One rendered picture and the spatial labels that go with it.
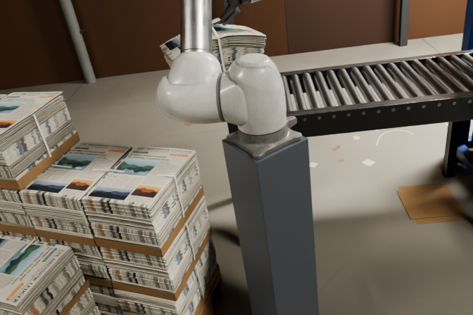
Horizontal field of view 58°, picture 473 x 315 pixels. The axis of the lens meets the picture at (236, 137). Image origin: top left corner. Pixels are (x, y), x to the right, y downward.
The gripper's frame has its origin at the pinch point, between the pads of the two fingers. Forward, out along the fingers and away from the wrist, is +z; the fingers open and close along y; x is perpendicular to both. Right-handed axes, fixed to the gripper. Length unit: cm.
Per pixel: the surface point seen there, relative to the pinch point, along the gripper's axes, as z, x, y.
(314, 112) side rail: -32, -26, 53
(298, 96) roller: -34, -6, 53
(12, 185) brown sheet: 94, -24, 37
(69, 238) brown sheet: 82, -35, 62
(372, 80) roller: -73, -11, 56
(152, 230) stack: 51, -59, 55
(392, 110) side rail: -62, -40, 59
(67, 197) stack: 75, -39, 42
